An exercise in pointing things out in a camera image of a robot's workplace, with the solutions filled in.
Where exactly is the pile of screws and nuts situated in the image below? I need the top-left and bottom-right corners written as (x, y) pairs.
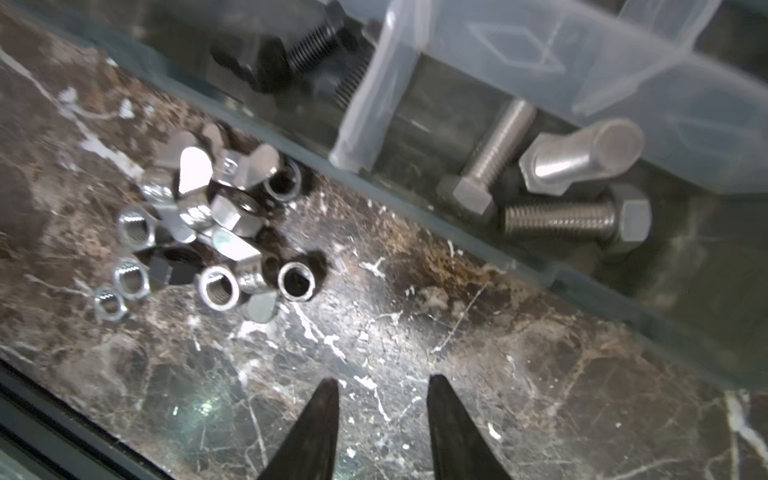
top-left (120, 124), bottom-right (325, 323)

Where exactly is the small silver hex nut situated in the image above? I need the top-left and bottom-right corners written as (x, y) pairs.
top-left (93, 285), bottom-right (128, 322)

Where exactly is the black hex bolt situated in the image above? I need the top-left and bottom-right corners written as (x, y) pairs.
top-left (210, 1), bottom-right (357, 94)

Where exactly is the silver hex bolt lower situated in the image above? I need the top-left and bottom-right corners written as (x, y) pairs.
top-left (500, 184), bottom-right (653, 253)

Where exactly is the silver hex bolt upright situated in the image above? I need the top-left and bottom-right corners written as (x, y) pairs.
top-left (519, 118), bottom-right (645, 196)

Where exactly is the silver wing nut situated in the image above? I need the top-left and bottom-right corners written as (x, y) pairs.
top-left (154, 131), bottom-right (214, 196)

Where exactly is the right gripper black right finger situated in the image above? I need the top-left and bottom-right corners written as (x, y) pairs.
top-left (427, 374), bottom-right (511, 480)

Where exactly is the clear plastic compartment organizer box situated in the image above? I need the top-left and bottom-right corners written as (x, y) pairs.
top-left (18, 1), bottom-right (767, 390)

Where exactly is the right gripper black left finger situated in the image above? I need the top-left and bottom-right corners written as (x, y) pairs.
top-left (258, 378), bottom-right (340, 480)

